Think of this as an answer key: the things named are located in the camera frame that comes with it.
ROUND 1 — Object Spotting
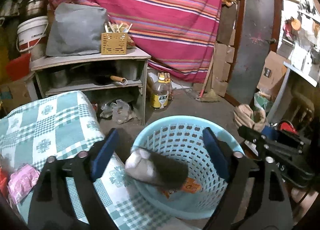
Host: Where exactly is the steel cooking pot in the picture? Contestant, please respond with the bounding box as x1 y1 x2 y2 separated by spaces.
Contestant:
21 0 49 20

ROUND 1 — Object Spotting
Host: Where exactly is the light blue plastic basket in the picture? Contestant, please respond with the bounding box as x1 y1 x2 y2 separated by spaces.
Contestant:
130 115 247 220

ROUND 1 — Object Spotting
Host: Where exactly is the cardboard box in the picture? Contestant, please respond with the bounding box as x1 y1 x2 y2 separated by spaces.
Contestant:
1 81 31 114

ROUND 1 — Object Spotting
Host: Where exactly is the grey wooden side shelf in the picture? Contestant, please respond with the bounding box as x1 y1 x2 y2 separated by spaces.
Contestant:
30 47 151 124

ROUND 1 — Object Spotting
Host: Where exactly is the yellow utensil holder box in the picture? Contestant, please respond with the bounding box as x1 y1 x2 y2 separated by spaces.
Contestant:
101 22 135 55

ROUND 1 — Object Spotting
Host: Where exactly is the cooking oil bottle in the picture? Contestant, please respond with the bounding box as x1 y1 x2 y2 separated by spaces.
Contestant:
150 73 171 110

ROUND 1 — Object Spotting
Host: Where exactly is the striped magenta curtain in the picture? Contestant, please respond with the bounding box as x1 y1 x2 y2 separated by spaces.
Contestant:
52 0 221 83

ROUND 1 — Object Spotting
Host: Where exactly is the red plastic basin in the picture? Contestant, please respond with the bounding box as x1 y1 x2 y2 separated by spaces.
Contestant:
6 53 31 81

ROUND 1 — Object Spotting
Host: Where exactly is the straw broom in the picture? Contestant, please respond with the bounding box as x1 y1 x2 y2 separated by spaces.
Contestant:
196 56 220 103

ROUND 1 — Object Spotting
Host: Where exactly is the white plastic bucket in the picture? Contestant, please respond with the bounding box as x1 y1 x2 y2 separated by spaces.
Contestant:
16 16 49 53

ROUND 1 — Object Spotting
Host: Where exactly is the grey cushion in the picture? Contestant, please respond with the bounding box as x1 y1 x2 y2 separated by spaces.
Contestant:
46 3 108 57

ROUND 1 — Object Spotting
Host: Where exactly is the red orange snack packet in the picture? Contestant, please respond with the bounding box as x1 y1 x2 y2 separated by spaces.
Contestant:
159 177 202 199

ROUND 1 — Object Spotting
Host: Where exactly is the pink snack wrapper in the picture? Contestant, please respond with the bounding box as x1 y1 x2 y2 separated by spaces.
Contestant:
8 164 40 205

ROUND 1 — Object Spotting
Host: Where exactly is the black ribbed paper cup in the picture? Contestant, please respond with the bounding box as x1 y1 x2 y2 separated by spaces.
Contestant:
125 147 189 190

